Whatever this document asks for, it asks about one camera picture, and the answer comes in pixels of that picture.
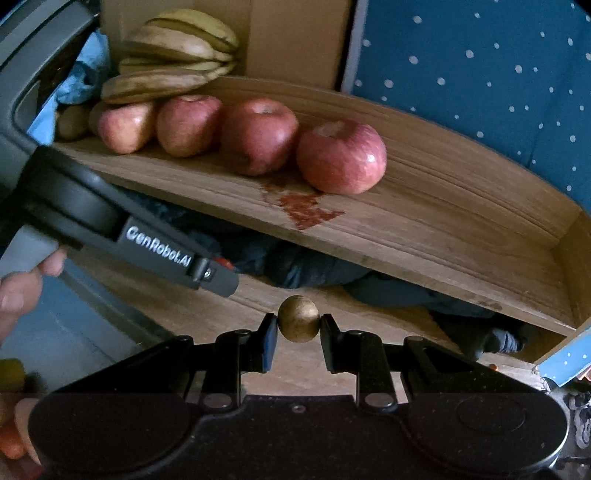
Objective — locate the wooden shelf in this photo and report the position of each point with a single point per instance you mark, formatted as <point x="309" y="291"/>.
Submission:
<point x="438" y="221"/>

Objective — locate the small brown round fruit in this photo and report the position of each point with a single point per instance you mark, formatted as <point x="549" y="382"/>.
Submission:
<point x="298" y="318"/>

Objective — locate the banana bunch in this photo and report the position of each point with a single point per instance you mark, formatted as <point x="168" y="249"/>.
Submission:
<point x="161" y="46"/>

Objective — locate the dark cloth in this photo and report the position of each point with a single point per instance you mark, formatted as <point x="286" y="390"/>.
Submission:
<point x="300" y="270"/>

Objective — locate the wooden cabinet panel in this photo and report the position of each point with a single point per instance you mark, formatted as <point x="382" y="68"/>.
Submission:
<point x="286" y="41"/>

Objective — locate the red cherry tomato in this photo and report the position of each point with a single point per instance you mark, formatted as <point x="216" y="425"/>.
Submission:
<point x="224" y="264"/>

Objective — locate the blue plastic bag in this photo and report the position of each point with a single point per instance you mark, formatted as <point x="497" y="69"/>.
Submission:
<point x="85" y="78"/>

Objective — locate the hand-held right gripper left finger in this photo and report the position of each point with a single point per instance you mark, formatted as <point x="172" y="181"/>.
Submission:
<point x="267" y="346"/>

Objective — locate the light blue cloth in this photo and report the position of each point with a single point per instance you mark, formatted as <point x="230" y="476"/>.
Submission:
<point x="41" y="127"/>

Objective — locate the metal baking tray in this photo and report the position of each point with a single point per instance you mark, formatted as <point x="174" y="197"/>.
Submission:
<point x="69" y="337"/>

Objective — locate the grey sneakers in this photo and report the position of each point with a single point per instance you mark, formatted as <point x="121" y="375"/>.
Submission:
<point x="582" y="415"/>

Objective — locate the blue dotted fabric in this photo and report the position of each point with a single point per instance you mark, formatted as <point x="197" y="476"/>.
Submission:
<point x="461" y="92"/>

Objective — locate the red apple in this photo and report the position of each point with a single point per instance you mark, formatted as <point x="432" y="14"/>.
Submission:
<point x="341" y="159"/>
<point x="124" y="129"/>
<point x="187" y="124"/>
<point x="258" y="136"/>

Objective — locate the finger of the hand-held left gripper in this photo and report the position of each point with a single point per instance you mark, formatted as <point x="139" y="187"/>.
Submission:
<point x="221" y="281"/>

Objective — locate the person's left hand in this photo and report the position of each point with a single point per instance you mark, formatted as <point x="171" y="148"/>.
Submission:
<point x="18" y="300"/>

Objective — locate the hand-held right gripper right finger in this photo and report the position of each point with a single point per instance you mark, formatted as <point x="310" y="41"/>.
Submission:
<point x="330" y="346"/>

